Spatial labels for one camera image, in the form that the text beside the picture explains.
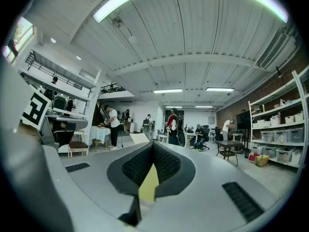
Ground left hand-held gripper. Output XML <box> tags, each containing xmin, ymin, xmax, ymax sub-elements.
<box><xmin>20</xmin><ymin>85</ymin><xmax>89</xmax><ymax>152</ymax></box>

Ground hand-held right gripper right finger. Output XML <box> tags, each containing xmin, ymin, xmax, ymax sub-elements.
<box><xmin>139</xmin><ymin>141</ymin><xmax>285</xmax><ymax>232</ymax></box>

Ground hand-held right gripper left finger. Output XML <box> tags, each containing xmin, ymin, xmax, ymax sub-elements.
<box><xmin>43</xmin><ymin>141</ymin><xmax>154</xmax><ymax>228</ymax></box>

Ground person's left forearm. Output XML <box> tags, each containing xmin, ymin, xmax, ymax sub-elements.
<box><xmin>18</xmin><ymin>122</ymin><xmax>42</xmax><ymax>144</ymax></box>

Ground wooden chair with brown seat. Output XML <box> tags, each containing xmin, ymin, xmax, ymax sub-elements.
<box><xmin>68</xmin><ymin>129</ymin><xmax>89</xmax><ymax>158</ymax></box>

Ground round table with white cloth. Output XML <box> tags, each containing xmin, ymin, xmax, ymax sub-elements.
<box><xmin>89</xmin><ymin>126</ymin><xmax>112</xmax><ymax>146</ymax></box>

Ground black low table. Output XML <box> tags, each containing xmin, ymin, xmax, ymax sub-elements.
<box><xmin>214</xmin><ymin>140</ymin><xmax>244</xmax><ymax>166</ymax></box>

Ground yellow-green table cover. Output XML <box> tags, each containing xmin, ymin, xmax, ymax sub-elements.
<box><xmin>138</xmin><ymin>163</ymin><xmax>160</xmax><ymax>203</ymax></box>

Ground yellow basket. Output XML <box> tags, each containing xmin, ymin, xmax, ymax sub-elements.
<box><xmin>255</xmin><ymin>154</ymin><xmax>270</xmax><ymax>168</ymax></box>

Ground black mezzanine railing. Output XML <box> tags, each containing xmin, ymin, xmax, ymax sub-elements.
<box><xmin>25</xmin><ymin>52</ymin><xmax>84</xmax><ymax>90</ymax></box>

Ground black television screen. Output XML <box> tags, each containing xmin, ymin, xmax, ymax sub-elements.
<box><xmin>236</xmin><ymin>111</ymin><xmax>252</xmax><ymax>130</ymax></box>

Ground row of clear storage bins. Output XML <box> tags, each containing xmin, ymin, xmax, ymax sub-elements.
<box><xmin>251</xmin><ymin>127</ymin><xmax>305</xmax><ymax>166</ymax></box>

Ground long ceiling light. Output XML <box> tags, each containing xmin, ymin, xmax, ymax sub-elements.
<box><xmin>238</xmin><ymin>0</ymin><xmax>289</xmax><ymax>24</ymax></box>
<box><xmin>93</xmin><ymin>0</ymin><xmax>165</xmax><ymax>23</ymax></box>
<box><xmin>154</xmin><ymin>88</ymin><xmax>183</xmax><ymax>94</ymax></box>
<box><xmin>206</xmin><ymin>87</ymin><xmax>235</xmax><ymax>92</ymax></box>

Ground window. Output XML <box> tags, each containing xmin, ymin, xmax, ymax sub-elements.
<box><xmin>2</xmin><ymin>17</ymin><xmax>34</xmax><ymax>62</ymax></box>

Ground ceiling fan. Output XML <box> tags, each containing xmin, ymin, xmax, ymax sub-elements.
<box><xmin>111</xmin><ymin>17</ymin><xmax>124</xmax><ymax>29</ymax></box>

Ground white metal shelf rack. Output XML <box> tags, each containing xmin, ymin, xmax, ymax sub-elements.
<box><xmin>248</xmin><ymin>66</ymin><xmax>309</xmax><ymax>171</ymax></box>

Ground ceiling air conditioner unit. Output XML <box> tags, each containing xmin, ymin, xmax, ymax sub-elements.
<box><xmin>257</xmin><ymin>31</ymin><xmax>297</xmax><ymax>70</ymax></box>

